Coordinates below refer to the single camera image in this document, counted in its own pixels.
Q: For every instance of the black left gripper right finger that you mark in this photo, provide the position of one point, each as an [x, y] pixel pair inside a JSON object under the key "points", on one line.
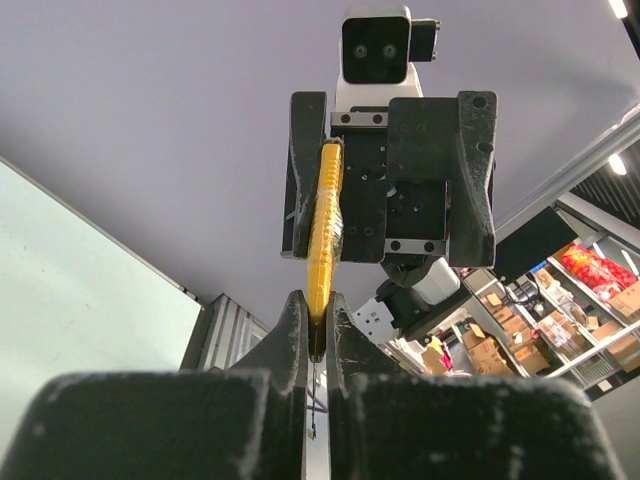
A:
{"points": [[385, 423]]}

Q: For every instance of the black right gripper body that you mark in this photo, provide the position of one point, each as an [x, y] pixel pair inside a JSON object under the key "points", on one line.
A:
{"points": [[397, 192]]}

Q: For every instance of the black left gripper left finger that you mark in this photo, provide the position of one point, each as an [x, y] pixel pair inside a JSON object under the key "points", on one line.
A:
{"points": [[245, 422]]}

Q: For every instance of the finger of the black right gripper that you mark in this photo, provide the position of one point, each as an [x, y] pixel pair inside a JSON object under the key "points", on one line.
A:
{"points": [[307, 116], [471, 217]]}

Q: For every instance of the yellow utility knife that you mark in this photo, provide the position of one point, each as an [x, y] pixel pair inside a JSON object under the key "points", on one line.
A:
{"points": [[325, 244]]}

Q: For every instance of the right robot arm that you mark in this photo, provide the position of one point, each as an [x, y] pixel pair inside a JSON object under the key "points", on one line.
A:
{"points": [[416, 195]]}

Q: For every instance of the storage shelf with boxes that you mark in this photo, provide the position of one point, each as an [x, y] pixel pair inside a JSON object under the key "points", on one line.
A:
{"points": [[561, 301]]}

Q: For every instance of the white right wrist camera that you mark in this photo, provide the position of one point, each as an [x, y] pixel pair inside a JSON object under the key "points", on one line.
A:
{"points": [[380, 47]]}

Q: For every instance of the right aluminium frame post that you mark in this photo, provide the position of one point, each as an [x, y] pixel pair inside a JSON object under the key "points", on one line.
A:
{"points": [[613, 141]]}

